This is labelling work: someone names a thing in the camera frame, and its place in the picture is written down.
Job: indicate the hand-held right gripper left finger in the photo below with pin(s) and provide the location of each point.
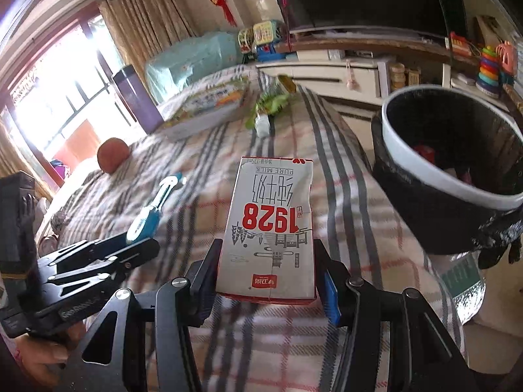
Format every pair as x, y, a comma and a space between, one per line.
206, 277

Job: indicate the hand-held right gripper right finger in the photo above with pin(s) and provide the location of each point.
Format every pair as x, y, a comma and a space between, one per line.
329, 298

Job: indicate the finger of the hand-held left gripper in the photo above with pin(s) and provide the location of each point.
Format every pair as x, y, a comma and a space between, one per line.
94, 251
102, 277

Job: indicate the white milk carton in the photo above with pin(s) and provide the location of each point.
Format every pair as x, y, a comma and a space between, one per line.
269, 228

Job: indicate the white bin with black bag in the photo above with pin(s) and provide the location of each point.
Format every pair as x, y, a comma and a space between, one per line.
408, 196

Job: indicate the person's left hand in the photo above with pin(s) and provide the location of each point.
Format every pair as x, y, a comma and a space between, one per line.
45, 355

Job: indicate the plaid blanket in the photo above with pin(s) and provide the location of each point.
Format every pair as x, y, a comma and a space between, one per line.
196, 171

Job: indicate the green printed bag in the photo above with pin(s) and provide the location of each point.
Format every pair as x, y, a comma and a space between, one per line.
461, 281

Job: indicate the glass balcony door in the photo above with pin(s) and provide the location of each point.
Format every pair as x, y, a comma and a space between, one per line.
61, 98

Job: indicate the purple box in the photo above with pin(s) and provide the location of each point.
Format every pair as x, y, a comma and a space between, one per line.
137, 98

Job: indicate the small white bottle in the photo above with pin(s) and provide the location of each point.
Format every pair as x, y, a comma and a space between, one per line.
262, 125

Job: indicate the picture book box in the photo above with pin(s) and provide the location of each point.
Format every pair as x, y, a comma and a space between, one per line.
204, 108

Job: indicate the green snack wrapper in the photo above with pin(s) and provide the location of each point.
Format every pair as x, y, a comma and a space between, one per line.
271, 104

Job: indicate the yellow snack wrapper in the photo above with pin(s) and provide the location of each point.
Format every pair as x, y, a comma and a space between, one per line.
286, 83

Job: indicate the teal plastic bag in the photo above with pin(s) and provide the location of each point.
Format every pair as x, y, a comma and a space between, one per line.
192, 61

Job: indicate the small pink hanging toy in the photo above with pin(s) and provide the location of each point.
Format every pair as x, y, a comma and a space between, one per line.
350, 75

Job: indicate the small wooden jars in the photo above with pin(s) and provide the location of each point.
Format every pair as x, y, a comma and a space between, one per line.
404, 76

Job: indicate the small colourful toy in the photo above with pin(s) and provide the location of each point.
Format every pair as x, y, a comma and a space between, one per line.
246, 41

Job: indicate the beige curtain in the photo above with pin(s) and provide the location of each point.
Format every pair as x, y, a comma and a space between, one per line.
143, 16

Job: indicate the wooden television cabinet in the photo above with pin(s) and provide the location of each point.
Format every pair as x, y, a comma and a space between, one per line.
367, 47

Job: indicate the rainbow stacking rings toy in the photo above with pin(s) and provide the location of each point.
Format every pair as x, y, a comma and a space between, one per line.
488, 73

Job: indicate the red toy piano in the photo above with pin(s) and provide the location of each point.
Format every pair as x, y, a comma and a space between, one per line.
459, 43

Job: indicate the orange plastic toy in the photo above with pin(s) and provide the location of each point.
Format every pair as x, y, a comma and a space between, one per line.
506, 59

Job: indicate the brown paper bag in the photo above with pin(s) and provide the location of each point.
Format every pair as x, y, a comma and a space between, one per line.
488, 28

